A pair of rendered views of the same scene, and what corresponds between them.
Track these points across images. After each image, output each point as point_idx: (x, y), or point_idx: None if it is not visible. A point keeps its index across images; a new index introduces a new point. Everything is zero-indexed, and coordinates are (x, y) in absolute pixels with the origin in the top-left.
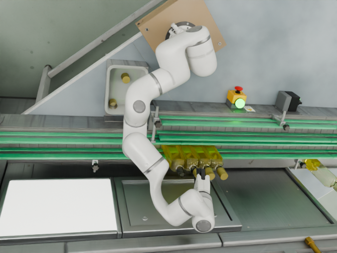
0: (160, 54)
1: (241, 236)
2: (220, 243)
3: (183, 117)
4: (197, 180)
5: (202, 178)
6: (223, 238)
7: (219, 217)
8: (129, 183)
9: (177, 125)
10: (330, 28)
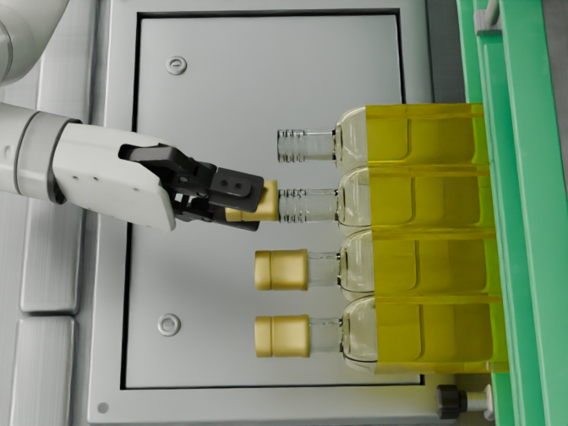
0: None
1: (38, 399)
2: (19, 303)
3: None
4: (120, 129)
5: (132, 151)
6: (40, 321)
7: (155, 344)
8: (388, 38)
9: (506, 68)
10: None
